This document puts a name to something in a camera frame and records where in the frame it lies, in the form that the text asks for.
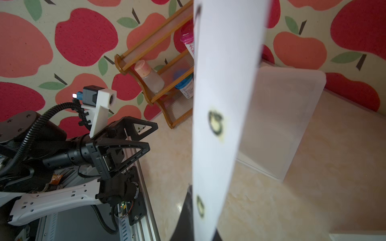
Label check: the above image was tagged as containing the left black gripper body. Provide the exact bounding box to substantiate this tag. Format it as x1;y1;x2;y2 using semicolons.
42;116;158;205

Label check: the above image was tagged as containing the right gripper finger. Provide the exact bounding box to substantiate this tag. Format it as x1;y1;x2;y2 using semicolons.
169;184;224;241

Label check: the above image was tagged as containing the paper menu sheet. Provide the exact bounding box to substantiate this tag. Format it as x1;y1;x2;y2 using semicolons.
192;1;271;241

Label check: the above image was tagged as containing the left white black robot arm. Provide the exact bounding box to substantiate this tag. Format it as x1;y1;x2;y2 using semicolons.
1;100;158;227

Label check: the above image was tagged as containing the left white menu rack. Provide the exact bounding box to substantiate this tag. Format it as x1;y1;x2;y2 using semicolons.
237;66;326;181

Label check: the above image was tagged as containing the pink capped clear bottle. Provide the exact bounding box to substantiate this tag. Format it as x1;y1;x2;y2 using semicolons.
134;60;165;93

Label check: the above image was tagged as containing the blue lid white jar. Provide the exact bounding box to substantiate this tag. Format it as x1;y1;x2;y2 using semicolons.
175;73;194;99

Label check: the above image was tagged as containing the orange wooden shelf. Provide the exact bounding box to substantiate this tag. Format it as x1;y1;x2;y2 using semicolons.
115;1;194;129

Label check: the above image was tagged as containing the magenta lid white cup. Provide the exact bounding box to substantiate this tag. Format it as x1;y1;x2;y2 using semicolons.
180;19;195;58

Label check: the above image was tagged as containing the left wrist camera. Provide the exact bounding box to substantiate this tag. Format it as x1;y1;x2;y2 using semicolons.
72;85;117;138

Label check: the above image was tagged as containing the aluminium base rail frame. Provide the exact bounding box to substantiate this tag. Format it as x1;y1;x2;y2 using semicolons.
17;144;162;241

